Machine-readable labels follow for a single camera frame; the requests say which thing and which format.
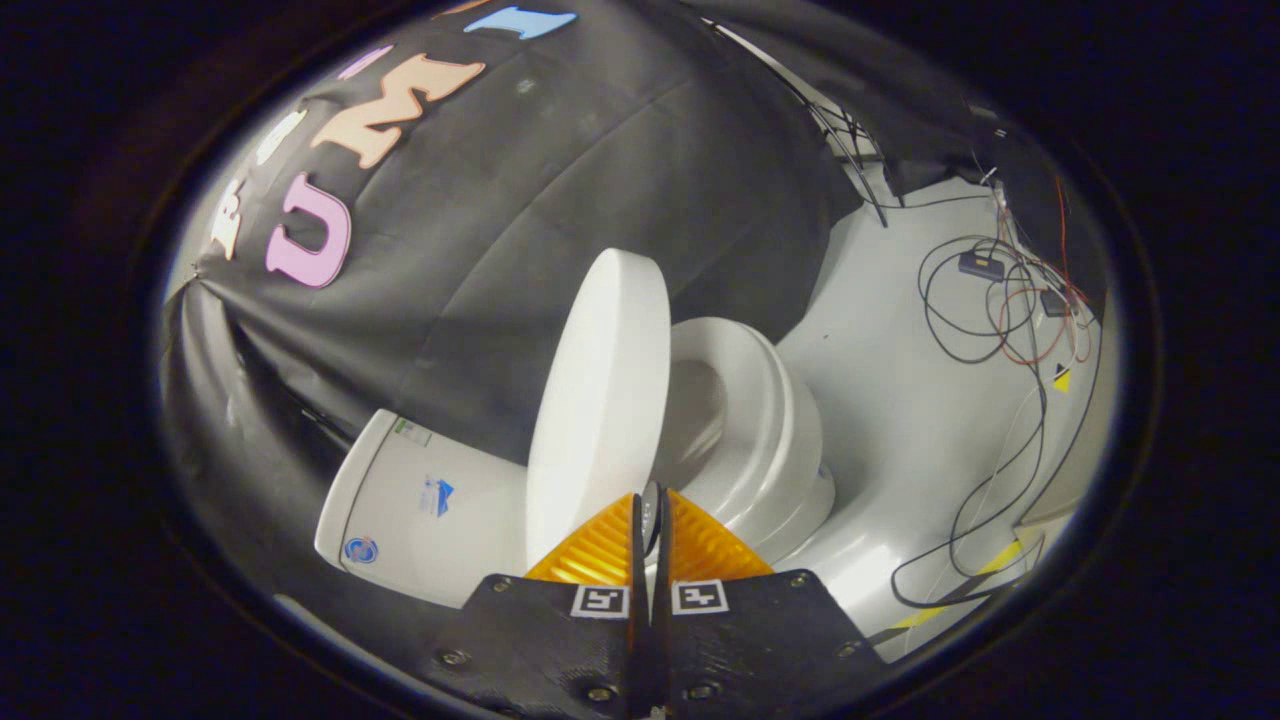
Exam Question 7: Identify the red cable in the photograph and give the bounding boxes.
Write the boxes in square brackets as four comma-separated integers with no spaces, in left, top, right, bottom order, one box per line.
[990,178,1093,367]

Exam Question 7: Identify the black cable tangle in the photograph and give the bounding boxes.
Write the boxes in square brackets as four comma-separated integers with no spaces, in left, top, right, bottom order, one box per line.
[888,235,1103,611]

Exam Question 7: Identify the black backdrop cloth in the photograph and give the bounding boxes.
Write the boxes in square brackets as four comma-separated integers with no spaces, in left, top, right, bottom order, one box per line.
[690,0,1111,311]
[160,0,863,691]

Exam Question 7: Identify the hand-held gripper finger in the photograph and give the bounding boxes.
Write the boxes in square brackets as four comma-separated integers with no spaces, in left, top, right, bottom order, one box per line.
[430,492,646,720]
[650,488,891,720]

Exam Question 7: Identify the white toilet lid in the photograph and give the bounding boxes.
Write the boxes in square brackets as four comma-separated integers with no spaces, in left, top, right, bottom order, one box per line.
[525,248,673,573]

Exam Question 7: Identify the yellow floor tape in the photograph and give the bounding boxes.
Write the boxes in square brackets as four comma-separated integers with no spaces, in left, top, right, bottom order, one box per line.
[888,538,1027,633]

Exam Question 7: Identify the white ceramic toilet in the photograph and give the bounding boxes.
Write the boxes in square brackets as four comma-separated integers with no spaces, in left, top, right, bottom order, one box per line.
[315,318,837,609]

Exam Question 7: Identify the black light stand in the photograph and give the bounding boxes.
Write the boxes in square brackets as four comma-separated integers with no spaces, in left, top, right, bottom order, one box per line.
[705,18,891,229]

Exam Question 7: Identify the black round pull tab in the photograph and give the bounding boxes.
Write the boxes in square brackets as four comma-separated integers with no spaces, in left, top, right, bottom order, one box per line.
[640,480,664,557]

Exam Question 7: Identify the white toilet tank cover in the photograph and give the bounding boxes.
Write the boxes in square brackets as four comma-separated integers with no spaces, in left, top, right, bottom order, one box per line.
[315,408,403,573]

